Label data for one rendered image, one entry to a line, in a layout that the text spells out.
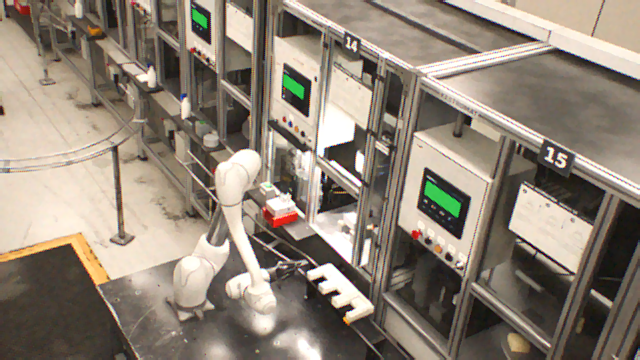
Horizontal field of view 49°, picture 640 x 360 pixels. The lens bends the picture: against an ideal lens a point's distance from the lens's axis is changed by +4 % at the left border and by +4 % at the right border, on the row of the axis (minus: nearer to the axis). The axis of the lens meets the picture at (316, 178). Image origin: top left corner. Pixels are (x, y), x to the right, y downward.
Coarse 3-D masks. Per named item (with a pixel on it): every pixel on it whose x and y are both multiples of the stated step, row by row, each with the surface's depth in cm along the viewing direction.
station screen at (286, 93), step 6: (282, 72) 345; (288, 72) 340; (282, 78) 346; (294, 78) 337; (282, 84) 348; (300, 84) 334; (282, 90) 349; (288, 90) 344; (282, 96) 351; (288, 96) 346; (294, 96) 341; (294, 102) 342; (300, 102) 337; (300, 108) 339
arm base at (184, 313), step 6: (168, 300) 338; (174, 300) 332; (174, 306) 334; (180, 306) 330; (198, 306) 331; (204, 306) 335; (210, 306) 336; (180, 312) 331; (186, 312) 330; (192, 312) 330; (198, 312) 330; (180, 318) 328; (186, 318) 329; (198, 318) 329
